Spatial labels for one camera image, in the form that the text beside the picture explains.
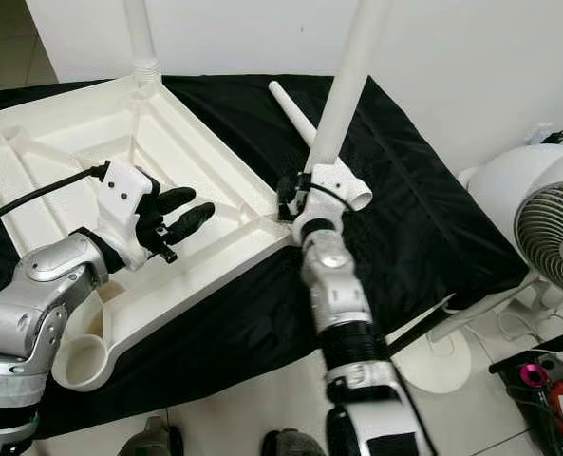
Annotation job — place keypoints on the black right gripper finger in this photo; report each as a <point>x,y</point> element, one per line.
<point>287,188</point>

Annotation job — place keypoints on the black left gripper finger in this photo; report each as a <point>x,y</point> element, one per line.
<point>191,220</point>
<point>175,199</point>

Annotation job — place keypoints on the white plastic table leg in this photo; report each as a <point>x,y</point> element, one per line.
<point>139,38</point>
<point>352,85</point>
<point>290,109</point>

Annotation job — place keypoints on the white plastic table top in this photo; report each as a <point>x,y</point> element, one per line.
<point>53,142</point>

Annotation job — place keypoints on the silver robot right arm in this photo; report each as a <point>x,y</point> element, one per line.
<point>333,280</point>

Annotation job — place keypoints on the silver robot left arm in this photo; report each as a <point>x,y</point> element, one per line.
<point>44,313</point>

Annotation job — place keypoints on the black quilted cloth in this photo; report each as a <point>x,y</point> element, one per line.
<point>423,237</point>

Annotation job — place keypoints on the dark metal bar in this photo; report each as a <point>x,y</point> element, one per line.
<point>419,326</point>

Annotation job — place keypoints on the grey robot left leg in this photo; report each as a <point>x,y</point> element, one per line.
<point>146,441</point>

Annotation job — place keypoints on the white round fan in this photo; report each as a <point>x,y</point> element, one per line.
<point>499,185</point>

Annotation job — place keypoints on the black rack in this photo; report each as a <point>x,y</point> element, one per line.
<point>504,366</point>

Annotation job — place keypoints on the magenta hair dryer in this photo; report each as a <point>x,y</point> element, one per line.
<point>533,373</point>

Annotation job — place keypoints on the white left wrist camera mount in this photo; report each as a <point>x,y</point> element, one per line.
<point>126,190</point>

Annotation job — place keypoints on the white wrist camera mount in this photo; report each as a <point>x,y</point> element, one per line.
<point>126,190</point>
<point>333,176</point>

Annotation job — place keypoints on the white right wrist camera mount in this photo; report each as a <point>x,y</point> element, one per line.
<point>333,176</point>

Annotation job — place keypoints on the white wall socket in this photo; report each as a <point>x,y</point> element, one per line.
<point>547,136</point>

